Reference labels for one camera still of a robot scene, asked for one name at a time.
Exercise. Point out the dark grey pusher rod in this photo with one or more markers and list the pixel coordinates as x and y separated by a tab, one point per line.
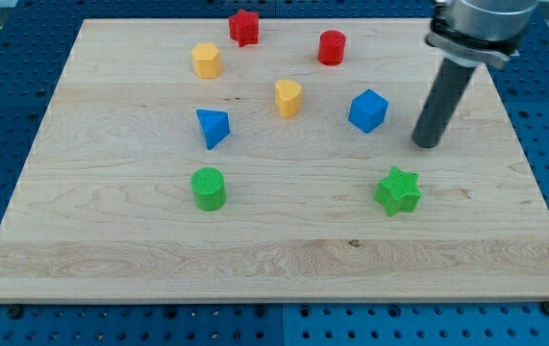
447	90

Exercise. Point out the blue cube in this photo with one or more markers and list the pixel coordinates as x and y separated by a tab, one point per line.
368	111

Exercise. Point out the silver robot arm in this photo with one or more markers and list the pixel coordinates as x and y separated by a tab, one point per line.
469	33

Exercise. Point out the yellow heart block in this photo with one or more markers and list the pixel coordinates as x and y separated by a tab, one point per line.
288	97

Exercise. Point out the red cylinder block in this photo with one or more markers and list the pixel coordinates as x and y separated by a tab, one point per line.
331	47

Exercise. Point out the green star block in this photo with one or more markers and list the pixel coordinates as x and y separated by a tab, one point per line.
398	191

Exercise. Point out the red star block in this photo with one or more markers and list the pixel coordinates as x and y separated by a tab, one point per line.
244	28

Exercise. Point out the blue triangle block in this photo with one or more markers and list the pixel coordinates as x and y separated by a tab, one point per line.
215	126

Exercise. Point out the yellow hexagon block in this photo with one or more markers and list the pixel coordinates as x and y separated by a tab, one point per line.
206	60

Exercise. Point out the green cylinder block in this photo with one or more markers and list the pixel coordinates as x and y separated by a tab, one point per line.
208	188

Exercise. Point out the light wooden board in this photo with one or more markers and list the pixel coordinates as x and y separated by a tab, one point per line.
103	211

